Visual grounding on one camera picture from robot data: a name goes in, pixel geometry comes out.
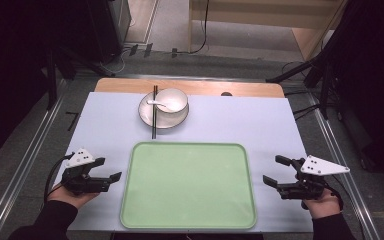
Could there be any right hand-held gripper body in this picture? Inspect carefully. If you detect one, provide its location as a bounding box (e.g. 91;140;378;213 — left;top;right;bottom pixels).
275;155;351;201

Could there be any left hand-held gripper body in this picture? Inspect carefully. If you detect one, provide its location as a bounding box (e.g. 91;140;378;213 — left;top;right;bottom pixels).
60;148;112;196

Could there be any person's left hand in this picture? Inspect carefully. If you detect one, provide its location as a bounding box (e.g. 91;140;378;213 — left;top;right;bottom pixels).
46;190;100;211

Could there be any person's right hand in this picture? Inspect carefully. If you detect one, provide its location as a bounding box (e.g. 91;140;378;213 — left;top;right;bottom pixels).
301;188;344;220

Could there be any light blue table mat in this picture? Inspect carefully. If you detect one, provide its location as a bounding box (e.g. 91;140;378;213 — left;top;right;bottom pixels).
53;91;314;234

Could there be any black chopstick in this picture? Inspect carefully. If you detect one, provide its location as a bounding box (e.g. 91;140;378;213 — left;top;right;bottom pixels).
154;85;158;140
151;85;156;140

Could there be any white plate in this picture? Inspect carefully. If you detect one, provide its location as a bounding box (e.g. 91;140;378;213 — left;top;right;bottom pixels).
138;92;190;130

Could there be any light green tray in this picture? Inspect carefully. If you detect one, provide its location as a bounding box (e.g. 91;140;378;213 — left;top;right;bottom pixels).
119;141;258;231

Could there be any white spoon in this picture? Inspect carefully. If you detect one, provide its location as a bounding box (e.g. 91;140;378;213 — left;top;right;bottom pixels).
146;99;176;112

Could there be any black metal stand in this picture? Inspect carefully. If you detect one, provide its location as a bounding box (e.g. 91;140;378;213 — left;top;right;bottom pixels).
265;49;343;121

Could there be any white bowl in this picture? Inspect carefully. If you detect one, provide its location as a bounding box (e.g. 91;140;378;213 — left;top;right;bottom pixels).
153;87;189;115

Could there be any black cabinet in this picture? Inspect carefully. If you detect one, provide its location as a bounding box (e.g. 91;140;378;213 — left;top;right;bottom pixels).
86;0;133;63

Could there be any light wooden shelf unit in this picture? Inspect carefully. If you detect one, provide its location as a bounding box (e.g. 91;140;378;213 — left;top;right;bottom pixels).
187;0;349;62

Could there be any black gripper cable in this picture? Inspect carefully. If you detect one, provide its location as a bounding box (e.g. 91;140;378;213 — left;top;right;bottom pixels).
43;152;76;205
324;174;368;240

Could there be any aluminium floor rail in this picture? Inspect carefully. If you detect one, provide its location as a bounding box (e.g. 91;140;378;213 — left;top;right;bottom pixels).
306;89;383;240
0;79;71;240

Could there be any black hanging cable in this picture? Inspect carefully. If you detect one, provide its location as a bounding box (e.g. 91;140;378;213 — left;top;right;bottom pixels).
171;0;211;58

